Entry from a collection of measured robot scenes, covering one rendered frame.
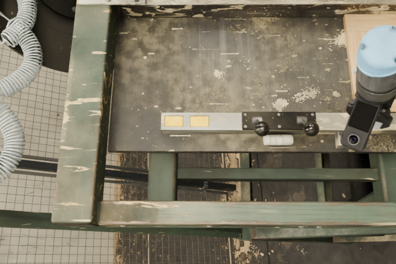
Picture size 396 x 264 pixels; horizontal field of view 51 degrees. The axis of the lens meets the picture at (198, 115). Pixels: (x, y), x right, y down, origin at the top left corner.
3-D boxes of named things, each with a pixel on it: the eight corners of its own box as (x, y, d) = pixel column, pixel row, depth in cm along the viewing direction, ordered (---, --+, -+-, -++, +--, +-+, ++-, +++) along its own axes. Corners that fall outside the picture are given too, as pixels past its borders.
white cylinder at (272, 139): (263, 146, 115) (291, 146, 114) (264, 143, 112) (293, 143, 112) (262, 135, 115) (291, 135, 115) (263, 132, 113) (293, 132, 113)
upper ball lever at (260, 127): (263, 126, 113) (270, 138, 100) (249, 126, 113) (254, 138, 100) (263, 112, 112) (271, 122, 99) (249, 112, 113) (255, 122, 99)
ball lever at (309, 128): (307, 126, 113) (320, 138, 100) (293, 126, 113) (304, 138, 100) (307, 112, 112) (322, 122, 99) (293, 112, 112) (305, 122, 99)
